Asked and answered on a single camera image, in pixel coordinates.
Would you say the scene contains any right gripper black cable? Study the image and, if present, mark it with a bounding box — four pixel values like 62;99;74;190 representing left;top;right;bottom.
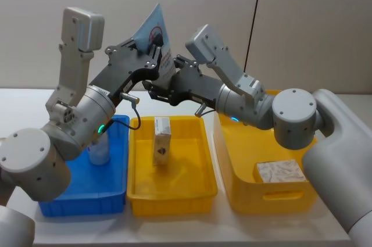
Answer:
194;100;221;116

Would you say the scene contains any shallow yellow plastic bin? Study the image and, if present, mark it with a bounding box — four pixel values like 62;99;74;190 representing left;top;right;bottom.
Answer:
127;114;219;217

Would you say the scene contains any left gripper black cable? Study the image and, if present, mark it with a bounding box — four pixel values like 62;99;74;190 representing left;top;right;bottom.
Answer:
103;92;142;132

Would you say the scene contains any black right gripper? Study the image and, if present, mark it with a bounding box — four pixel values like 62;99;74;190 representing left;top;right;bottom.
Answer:
141;54;224;112

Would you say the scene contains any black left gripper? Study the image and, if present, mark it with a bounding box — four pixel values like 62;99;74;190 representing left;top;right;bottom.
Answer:
91;38;163;106

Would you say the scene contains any deep yellow plastic basket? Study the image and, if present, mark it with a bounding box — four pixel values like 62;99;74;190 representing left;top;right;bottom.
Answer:
213;89;319;216

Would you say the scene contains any pale blue printed packet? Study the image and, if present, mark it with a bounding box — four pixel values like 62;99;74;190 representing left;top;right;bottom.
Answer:
132;3;177;88

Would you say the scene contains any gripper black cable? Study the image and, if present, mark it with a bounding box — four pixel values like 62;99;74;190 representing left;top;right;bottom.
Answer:
103;92;142;132
194;100;221;116

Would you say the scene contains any white and blue can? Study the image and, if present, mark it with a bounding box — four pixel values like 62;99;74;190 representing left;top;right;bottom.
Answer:
88;130;112;166

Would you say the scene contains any thin black hanging cable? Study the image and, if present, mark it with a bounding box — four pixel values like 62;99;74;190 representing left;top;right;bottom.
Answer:
243;0;266;73

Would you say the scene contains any blue plastic bin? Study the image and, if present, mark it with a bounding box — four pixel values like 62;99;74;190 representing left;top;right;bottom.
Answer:
37;114;131;217

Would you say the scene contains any patterned white tissue pack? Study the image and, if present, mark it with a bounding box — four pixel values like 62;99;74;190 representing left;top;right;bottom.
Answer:
255;159;310;184

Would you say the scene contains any beige upright carton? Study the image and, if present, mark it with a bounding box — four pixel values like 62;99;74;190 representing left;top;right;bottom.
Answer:
152;116;173;167

